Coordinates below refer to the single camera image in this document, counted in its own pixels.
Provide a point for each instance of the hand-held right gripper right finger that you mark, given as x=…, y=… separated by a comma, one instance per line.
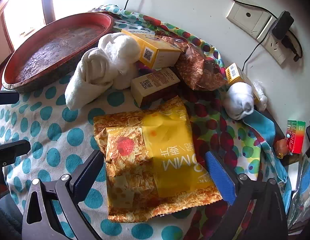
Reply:
x=219, y=177

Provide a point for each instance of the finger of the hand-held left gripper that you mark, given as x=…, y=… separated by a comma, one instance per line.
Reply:
x=10, y=152
x=6, y=98

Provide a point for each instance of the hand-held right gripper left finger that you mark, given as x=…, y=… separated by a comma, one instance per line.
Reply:
x=88, y=170

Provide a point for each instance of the yellow snack packet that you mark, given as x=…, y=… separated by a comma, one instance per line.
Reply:
x=170, y=150

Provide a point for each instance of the red oval basin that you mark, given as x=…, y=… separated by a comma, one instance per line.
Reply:
x=57, y=45

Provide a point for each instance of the small white sock ball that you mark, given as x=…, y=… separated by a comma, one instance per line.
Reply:
x=238, y=102

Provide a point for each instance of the long white sock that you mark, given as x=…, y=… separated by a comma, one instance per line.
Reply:
x=90, y=77

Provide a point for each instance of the yellow box with barcode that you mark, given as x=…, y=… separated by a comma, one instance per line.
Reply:
x=234, y=73

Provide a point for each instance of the brown and cream box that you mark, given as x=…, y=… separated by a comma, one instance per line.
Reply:
x=157, y=82

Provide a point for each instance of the brown snack packet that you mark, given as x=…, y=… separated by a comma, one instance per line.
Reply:
x=194, y=65

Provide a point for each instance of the yellow box with square code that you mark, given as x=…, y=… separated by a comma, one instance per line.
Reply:
x=160, y=47

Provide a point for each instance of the polka dot cloth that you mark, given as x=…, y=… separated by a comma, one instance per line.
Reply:
x=52, y=135

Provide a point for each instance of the blue cloth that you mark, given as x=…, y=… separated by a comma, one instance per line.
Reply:
x=263, y=127

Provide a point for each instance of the small orange figurine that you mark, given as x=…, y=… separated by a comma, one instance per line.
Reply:
x=281, y=147

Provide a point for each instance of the clear plastic bag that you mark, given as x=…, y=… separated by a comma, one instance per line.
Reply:
x=303, y=187

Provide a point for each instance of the green and red box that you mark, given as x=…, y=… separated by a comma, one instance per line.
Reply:
x=296, y=136

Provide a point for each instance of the white crumpled plastic wrap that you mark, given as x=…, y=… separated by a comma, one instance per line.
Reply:
x=261, y=97

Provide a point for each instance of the white power outlet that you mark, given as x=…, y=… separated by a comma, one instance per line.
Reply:
x=274, y=48

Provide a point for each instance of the black plug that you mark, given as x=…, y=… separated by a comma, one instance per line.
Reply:
x=291, y=46

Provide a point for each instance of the black power adapter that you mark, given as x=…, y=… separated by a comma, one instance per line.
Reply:
x=282, y=25

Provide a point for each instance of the dark wooden door frame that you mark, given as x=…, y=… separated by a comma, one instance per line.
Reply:
x=48, y=0

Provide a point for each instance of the white wall plate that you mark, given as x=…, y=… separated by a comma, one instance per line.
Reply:
x=247, y=15

